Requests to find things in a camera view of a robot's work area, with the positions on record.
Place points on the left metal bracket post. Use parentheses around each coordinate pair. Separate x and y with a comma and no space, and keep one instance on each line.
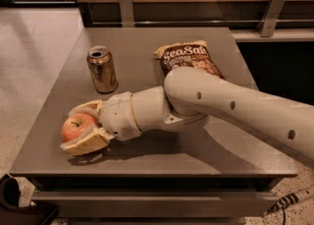
(126,12)

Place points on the grey table drawer front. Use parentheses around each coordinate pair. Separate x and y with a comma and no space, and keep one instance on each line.
(158,204)

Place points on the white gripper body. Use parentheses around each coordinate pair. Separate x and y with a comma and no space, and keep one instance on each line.
(117,117)

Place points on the metal bracket post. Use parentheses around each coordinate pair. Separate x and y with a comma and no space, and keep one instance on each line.
(268,23)
(126,12)

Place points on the red apple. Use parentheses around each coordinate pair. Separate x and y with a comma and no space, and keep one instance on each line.
(75,125)

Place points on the right metal bracket post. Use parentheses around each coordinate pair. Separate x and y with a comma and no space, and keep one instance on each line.
(268,23)

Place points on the gold soda can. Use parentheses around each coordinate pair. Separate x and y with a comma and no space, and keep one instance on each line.
(101,67)

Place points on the horizontal metal rail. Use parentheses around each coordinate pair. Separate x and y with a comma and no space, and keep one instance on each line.
(228,24)

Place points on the sea salt chips bag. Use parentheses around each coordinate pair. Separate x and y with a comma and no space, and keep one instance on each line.
(193,54)

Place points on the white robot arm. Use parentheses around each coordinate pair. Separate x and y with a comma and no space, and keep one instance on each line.
(187,98)

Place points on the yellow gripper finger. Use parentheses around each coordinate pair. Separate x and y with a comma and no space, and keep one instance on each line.
(91,108)
(92,139)

